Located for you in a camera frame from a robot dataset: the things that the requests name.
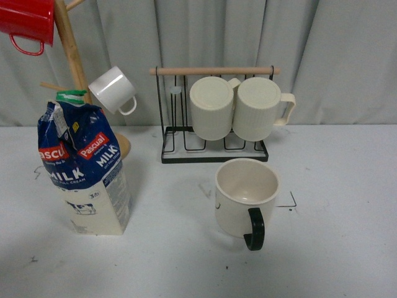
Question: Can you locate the cream mug black handle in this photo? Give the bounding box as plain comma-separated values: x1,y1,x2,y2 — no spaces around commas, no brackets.
215,158,280,251

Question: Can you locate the blue white milk carton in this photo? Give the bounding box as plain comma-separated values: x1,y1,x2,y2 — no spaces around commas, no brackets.
37,90,132,235

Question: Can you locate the cream ribbed mug left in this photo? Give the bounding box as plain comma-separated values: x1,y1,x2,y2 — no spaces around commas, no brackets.
189,76,241,141

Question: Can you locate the cream ribbed mug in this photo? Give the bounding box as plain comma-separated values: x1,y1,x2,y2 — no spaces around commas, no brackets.
189,76,241,141
232,77,296,142

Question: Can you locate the cream ribbed mug right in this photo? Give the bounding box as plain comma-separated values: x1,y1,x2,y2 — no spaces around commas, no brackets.
232,77,296,142

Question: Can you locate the white enamel mug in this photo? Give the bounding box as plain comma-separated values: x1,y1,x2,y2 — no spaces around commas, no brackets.
89,66,137,116

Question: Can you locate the wooden mug tree stand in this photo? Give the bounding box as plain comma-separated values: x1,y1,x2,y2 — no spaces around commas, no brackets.
40,0,131,159

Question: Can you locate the grey curtain backdrop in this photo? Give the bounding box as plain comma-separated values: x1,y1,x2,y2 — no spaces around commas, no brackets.
0,0,397,127

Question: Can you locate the red enamel mug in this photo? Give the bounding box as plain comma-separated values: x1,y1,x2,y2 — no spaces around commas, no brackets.
1,0,55,56

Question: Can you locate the black wire cup rack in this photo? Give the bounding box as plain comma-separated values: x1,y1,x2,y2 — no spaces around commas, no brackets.
149,65,280,164

